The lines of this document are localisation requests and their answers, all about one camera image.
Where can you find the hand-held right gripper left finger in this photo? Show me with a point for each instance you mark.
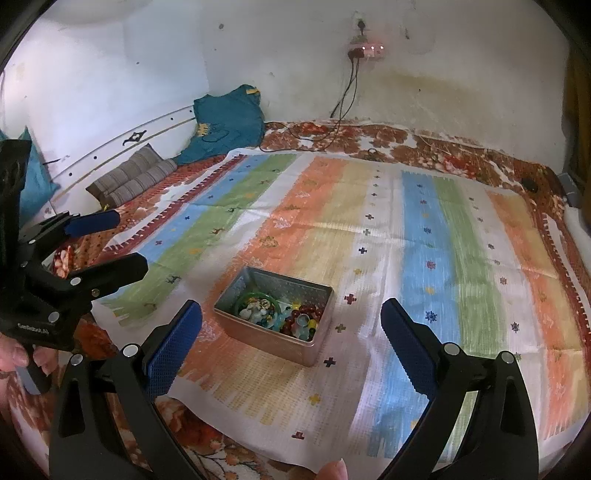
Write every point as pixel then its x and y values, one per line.
pixel 175 350

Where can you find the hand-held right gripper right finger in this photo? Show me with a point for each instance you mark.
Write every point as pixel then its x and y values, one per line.
pixel 411 350

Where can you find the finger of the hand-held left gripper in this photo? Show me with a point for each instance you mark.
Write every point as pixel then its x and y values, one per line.
pixel 120 270
pixel 92 222

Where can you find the silver metal tin box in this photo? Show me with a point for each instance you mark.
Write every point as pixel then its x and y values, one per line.
pixel 258 332

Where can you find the green jade bangle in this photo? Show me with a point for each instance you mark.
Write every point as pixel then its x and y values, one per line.
pixel 242 297

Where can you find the person's left hand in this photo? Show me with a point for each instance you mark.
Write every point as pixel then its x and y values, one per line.
pixel 14 355

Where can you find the person's right hand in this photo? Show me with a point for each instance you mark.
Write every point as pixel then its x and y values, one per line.
pixel 332 471

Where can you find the striped brown cushion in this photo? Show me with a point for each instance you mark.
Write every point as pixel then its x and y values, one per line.
pixel 143 182
pixel 124 173

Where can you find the teal cloth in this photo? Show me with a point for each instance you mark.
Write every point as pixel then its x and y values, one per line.
pixel 37 180

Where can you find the striped pastel cloth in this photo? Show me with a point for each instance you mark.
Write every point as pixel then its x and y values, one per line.
pixel 415 230

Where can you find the teal garment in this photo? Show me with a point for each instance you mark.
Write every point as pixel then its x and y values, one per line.
pixel 226 120

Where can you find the small black device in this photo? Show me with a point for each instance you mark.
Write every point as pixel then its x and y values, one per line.
pixel 531 184

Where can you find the white sheet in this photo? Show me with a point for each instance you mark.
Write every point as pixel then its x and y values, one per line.
pixel 579 230

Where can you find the grey box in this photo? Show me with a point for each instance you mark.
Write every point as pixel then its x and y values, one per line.
pixel 570 189

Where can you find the dark yellow curtain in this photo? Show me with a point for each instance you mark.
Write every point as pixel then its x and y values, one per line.
pixel 579 115

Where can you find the black wall hook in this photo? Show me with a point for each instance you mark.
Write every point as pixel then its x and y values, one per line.
pixel 135 137

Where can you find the metal wall strip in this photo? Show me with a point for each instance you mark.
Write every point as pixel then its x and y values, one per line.
pixel 138 131

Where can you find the wall power socket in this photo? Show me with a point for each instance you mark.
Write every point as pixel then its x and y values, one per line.
pixel 371 50

